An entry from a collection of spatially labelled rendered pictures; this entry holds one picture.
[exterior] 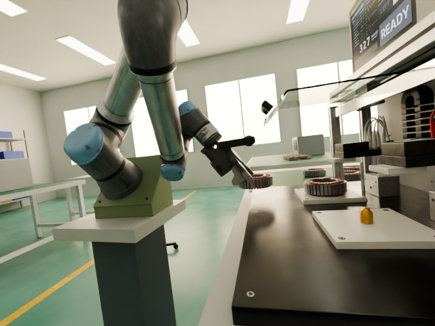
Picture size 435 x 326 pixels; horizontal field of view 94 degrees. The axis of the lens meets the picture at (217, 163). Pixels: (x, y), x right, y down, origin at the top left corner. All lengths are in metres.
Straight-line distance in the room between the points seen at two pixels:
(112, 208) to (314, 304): 0.67
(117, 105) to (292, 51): 5.14
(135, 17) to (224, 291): 0.45
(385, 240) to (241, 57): 5.35
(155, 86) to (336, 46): 5.46
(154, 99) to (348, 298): 0.46
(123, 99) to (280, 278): 0.60
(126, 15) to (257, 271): 0.46
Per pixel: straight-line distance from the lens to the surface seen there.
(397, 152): 0.45
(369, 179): 0.72
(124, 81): 0.65
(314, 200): 0.61
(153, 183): 0.75
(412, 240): 0.42
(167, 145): 0.58
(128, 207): 0.76
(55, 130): 8.01
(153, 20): 0.44
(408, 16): 0.61
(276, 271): 0.32
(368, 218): 0.45
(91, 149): 0.67
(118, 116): 0.73
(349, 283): 0.31
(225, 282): 0.34
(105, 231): 0.70
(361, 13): 0.79
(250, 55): 5.57
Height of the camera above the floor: 0.94
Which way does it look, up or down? 3 degrees down
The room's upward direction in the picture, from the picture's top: 6 degrees counter-clockwise
